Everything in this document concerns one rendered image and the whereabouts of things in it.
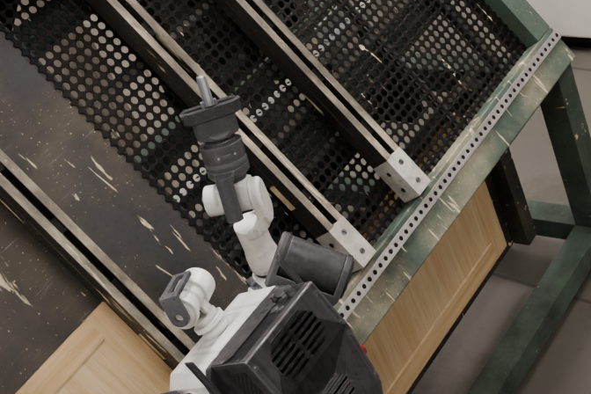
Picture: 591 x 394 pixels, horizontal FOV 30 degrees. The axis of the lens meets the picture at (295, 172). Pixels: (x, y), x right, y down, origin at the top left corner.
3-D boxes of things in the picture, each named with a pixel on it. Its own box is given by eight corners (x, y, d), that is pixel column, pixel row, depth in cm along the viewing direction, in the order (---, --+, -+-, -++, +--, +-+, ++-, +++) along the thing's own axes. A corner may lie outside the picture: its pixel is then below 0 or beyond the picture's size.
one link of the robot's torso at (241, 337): (437, 376, 202) (317, 233, 194) (337, 526, 184) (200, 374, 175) (342, 384, 226) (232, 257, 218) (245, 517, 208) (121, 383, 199)
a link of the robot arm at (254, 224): (259, 169, 225) (278, 215, 234) (217, 177, 227) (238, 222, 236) (256, 190, 220) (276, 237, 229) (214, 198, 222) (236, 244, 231)
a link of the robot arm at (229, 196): (250, 148, 227) (265, 198, 230) (201, 157, 229) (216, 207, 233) (240, 167, 216) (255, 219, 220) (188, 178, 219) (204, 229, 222)
